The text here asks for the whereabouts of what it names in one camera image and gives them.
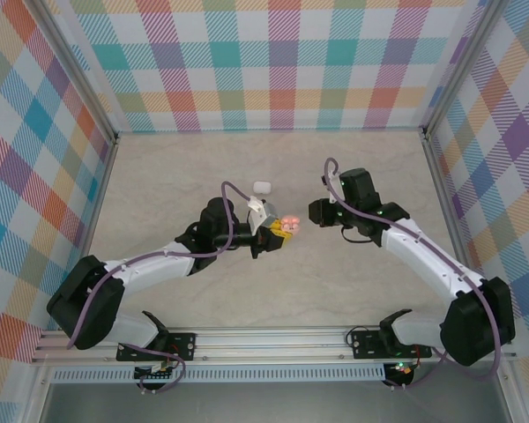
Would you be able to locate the small electronics board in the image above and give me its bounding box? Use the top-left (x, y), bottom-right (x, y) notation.
top-left (384, 360), bottom-right (419, 381)
top-left (133, 362), bottom-right (176, 382)

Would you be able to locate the thin black wire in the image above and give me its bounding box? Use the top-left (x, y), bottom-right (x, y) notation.
top-left (339, 223), bottom-right (372, 244)

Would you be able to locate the thin purple cable loop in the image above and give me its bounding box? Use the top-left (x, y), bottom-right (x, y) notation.
top-left (117, 349), bottom-right (188, 394)

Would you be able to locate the grey metal shelf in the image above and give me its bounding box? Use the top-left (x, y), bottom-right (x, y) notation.
top-left (38, 381), bottom-right (513, 423)

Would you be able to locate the pink earbud charging case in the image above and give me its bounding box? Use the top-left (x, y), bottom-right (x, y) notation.
top-left (279, 214), bottom-right (302, 234)

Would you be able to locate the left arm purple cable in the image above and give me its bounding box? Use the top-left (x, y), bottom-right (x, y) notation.
top-left (65, 181), bottom-right (253, 350)

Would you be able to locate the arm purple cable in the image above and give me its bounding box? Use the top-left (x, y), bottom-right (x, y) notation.
top-left (65, 181), bottom-right (253, 350)
top-left (324, 157), bottom-right (503, 381)

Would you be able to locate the aluminium frame post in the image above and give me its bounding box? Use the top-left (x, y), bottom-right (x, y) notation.
top-left (421, 0), bottom-right (509, 142)
top-left (37, 0), bottom-right (120, 146)

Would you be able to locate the aluminium frame side rail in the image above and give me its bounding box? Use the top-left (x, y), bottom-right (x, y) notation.
top-left (421, 130), bottom-right (526, 423)
top-left (24, 131), bottom-right (121, 423)

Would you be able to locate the slotted white cable duct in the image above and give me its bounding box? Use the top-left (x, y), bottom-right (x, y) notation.
top-left (48, 364), bottom-right (387, 384)

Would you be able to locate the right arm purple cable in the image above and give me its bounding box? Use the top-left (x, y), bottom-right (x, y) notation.
top-left (324, 157), bottom-right (503, 381)

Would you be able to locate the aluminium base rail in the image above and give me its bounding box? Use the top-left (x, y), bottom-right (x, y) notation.
top-left (31, 327), bottom-right (520, 365)

